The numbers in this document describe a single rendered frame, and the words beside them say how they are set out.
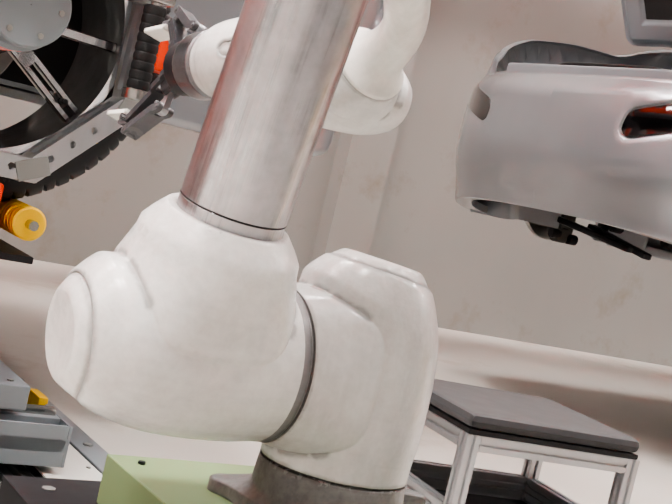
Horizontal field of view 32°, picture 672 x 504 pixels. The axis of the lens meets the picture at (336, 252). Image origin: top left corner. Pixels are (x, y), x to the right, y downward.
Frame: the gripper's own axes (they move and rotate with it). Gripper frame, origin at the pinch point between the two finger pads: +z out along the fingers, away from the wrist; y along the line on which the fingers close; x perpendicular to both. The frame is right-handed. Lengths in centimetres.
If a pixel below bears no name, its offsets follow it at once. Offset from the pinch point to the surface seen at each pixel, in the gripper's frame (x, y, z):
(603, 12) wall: -410, 294, 386
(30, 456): -24, -60, 37
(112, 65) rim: -8.7, 9.0, 37.5
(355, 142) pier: -274, 130, 387
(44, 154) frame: -1.9, -12.0, 29.9
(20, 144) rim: -0.2, -11.0, 38.9
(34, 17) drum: 13.4, 3.4, 13.7
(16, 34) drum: 14.6, -0.2, 14.1
